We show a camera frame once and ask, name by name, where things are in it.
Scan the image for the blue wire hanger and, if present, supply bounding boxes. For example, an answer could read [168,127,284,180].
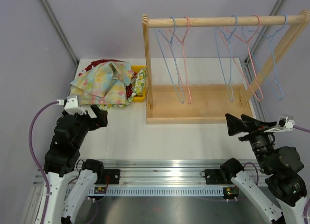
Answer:
[157,15,186,104]
[247,14,288,101]
[213,15,239,104]

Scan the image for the aluminium rail frame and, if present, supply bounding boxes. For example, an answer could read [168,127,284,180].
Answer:
[25,160,261,224]

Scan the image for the red polka dot garment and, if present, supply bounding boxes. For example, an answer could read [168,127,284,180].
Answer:
[83,60,134,101]

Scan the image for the yellow plastic tray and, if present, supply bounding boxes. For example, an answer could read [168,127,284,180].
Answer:
[131,65,147,103]

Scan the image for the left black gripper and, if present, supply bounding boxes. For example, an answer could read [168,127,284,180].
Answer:
[71,104,108,148]

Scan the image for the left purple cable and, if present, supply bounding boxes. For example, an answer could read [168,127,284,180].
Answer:
[29,101,60,224]

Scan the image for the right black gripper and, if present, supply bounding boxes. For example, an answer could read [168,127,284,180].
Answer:
[226,113,278,172]

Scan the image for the lemon print skirt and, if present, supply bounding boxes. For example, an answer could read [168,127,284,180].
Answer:
[97,68,147,110]

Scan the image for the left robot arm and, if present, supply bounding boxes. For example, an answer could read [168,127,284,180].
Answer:
[41,105,108,224]

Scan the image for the pastel floral garment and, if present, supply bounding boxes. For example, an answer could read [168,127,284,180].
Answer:
[70,61,133,106]

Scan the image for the pink wire hanger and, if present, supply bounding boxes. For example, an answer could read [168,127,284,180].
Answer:
[169,16,192,105]
[224,15,264,102]

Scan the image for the wooden clothes rack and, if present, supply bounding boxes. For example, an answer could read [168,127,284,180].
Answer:
[142,11,310,124]

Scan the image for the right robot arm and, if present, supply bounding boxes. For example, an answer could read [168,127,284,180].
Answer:
[220,113,310,224]

